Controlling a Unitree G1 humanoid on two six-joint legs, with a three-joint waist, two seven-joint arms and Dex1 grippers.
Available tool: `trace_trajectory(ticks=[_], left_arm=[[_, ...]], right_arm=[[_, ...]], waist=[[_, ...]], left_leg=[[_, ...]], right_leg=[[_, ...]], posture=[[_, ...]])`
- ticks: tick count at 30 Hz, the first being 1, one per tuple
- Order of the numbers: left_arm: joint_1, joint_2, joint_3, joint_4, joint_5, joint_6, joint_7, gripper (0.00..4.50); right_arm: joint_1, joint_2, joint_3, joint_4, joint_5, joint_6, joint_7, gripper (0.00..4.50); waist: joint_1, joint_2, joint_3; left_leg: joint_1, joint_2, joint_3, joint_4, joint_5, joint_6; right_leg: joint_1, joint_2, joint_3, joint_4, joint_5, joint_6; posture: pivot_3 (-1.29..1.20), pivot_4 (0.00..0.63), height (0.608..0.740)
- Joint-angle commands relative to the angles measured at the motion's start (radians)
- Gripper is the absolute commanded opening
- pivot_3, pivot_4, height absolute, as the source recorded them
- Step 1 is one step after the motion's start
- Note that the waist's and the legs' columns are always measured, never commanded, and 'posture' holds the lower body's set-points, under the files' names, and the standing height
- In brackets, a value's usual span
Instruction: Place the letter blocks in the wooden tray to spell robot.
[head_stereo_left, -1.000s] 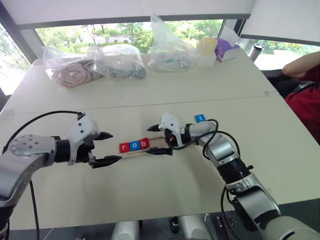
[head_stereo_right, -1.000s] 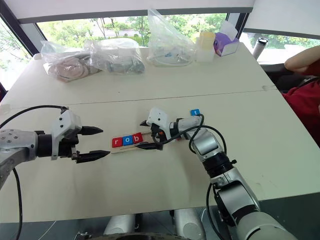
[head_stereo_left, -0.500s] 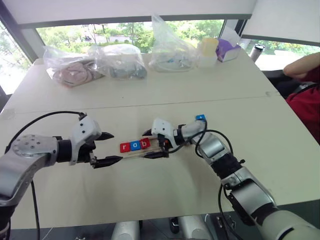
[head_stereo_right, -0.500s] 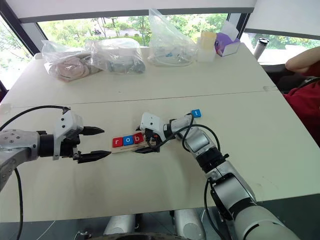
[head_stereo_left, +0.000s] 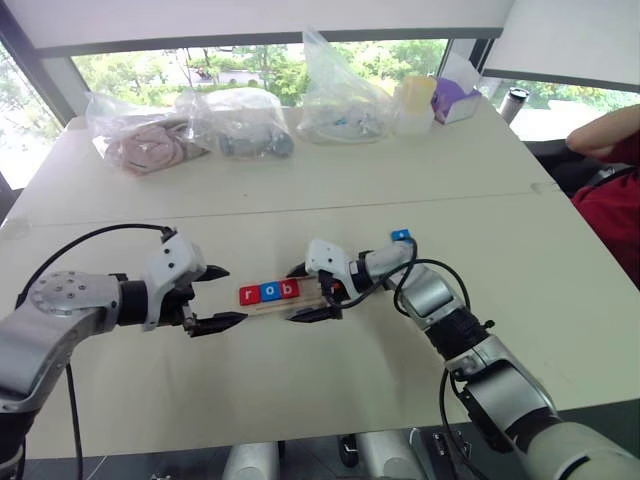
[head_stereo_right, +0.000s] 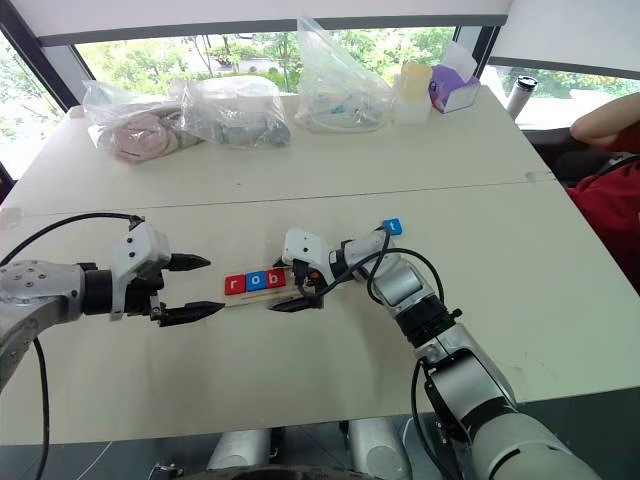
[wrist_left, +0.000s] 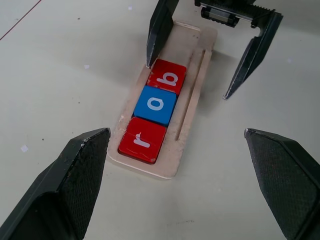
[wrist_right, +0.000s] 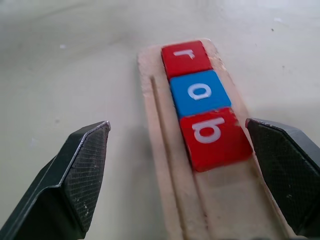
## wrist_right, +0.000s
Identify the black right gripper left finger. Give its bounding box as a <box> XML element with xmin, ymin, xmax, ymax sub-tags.
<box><xmin>0</xmin><ymin>120</ymin><xmax>112</xmax><ymax>240</ymax></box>

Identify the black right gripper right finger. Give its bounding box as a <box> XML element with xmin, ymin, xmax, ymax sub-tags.
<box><xmin>245</xmin><ymin>117</ymin><xmax>320</xmax><ymax>238</ymax></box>

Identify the red letter block b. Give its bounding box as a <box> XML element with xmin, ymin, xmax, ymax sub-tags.
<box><xmin>179</xmin><ymin>107</ymin><xmax>253</xmax><ymax>173</ymax></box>

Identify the wooden letter tray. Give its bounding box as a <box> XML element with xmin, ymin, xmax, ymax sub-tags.
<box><xmin>136</xmin><ymin>37</ymin><xmax>298</xmax><ymax>240</ymax></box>

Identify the blue letter block o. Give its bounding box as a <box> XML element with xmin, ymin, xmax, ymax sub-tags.
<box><xmin>169</xmin><ymin>69</ymin><xmax>232</xmax><ymax>118</ymax></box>

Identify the red letter block r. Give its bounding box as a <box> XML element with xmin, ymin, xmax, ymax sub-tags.
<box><xmin>161</xmin><ymin>40</ymin><xmax>214</xmax><ymax>79</ymax></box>

